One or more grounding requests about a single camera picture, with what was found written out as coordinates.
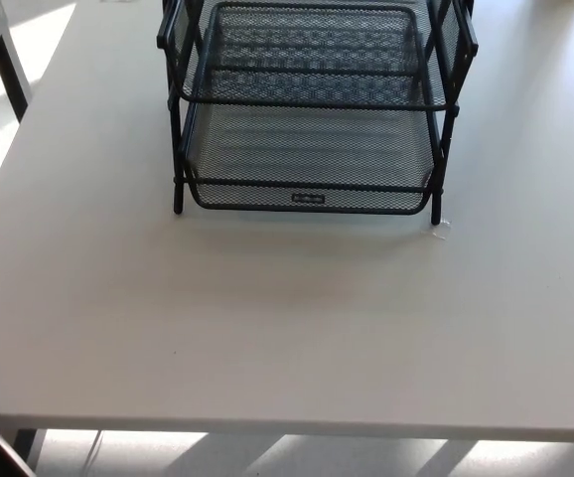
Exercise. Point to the black mesh tray with label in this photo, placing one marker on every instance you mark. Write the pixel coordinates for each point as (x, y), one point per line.
(309, 199)

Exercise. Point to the clear tape piece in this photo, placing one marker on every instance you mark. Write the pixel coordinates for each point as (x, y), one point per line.
(440, 229)

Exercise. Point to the white side table dark legs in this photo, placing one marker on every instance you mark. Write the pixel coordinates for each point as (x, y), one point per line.
(11, 74)

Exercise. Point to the dark grey table leg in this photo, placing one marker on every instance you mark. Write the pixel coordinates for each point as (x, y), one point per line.
(29, 447)

